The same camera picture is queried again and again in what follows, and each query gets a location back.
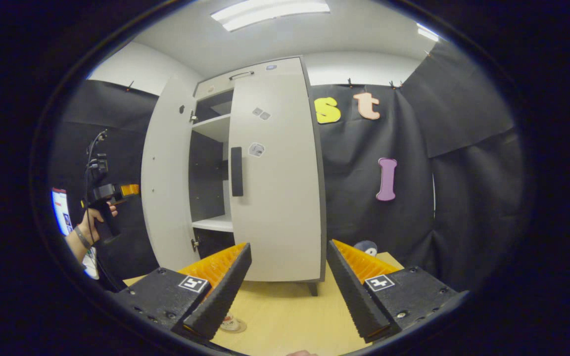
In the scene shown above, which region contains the round brown coaster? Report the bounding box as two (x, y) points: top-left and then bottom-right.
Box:
(219, 319), (247, 334)

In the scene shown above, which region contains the penguin plush toy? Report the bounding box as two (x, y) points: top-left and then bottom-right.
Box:
(353, 240), (379, 258)

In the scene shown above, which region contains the bright screen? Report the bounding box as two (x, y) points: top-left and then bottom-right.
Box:
(51, 188), (74, 236)

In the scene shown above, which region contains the dark wristband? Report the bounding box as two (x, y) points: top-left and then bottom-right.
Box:
(74, 225), (93, 250)

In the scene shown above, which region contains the black door handle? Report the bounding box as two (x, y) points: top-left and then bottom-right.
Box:
(230, 146), (244, 197)

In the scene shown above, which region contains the white cabinet door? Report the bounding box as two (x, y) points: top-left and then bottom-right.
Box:
(141, 74), (202, 271)
(228, 57), (326, 283)

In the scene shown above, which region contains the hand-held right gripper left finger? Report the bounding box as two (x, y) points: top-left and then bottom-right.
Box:
(114, 242), (253, 342)

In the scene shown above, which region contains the black cable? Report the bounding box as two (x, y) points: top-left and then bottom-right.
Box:
(84, 130), (108, 208)

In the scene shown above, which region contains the black backdrop cloth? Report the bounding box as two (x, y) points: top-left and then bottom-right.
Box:
(47, 79), (159, 292)
(311, 40), (525, 292)

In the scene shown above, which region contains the white and grey cabinet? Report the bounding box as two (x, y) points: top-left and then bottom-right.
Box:
(188, 55), (328, 297)

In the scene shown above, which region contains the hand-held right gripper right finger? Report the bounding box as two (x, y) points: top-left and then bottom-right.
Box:
(327, 239), (464, 343)

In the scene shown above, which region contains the ceiling light panel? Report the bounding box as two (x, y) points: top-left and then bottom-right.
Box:
(210, 0), (331, 33)
(416, 22), (440, 43)

